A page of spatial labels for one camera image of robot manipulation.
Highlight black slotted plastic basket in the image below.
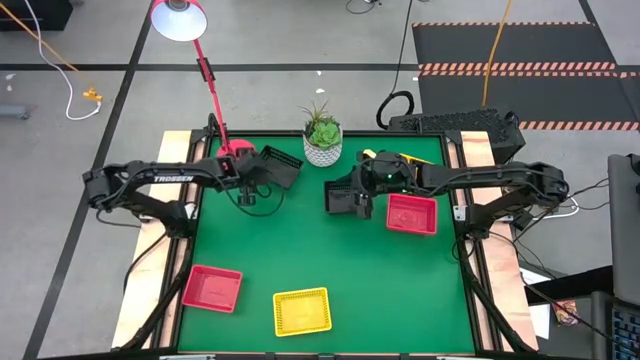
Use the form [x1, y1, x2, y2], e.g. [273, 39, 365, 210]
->
[257, 144, 305, 190]
[323, 179, 362, 216]

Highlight black camera cable loop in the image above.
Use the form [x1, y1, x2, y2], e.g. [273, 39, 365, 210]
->
[223, 180, 287, 219]

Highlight light wooden plank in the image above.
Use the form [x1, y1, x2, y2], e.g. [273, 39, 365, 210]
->
[458, 130, 540, 352]
[110, 130, 195, 350]

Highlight white floor cable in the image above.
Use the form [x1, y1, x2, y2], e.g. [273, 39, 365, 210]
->
[22, 0, 104, 122]

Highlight black table frame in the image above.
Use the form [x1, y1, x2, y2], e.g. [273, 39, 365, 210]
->
[117, 127, 536, 360]

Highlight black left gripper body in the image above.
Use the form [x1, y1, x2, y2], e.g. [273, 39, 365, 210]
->
[230, 152, 269, 189]

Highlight backlit keyboard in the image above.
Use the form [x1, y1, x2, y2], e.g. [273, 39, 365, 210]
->
[611, 304, 640, 360]

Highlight black floor mat striped edges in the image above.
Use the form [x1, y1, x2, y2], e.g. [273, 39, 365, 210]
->
[410, 20, 640, 133]

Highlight red desk lamp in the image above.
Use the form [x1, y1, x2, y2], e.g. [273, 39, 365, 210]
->
[149, 0, 259, 159]

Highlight black hanging cable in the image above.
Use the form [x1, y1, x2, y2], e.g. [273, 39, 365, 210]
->
[375, 0, 417, 131]

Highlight yellow slotted plastic basket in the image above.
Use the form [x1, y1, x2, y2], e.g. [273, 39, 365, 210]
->
[362, 148, 435, 167]
[272, 286, 334, 338]

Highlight black cabinet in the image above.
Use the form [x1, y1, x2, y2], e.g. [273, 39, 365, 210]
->
[0, 0, 74, 32]

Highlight colourful snack packet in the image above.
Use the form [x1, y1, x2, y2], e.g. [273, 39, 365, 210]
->
[551, 298, 581, 327]

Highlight orange floor cable yellow plug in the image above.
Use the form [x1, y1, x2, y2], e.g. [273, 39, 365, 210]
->
[0, 2, 105, 104]

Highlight grey floor object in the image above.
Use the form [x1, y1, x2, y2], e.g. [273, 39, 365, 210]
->
[0, 103, 32, 121]

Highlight yellow hanging cable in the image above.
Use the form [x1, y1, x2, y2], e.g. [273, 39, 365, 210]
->
[480, 0, 514, 109]

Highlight red plastic basket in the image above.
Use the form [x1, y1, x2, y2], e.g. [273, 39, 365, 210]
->
[181, 264, 244, 315]
[385, 193, 439, 236]

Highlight white paper sheet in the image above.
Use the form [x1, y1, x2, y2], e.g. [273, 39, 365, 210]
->
[518, 268, 552, 341]

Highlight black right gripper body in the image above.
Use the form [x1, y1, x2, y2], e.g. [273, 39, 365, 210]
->
[355, 152, 419, 197]

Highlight succulent in patterned white pot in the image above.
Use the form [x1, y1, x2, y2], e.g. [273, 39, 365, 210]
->
[298, 99, 345, 169]

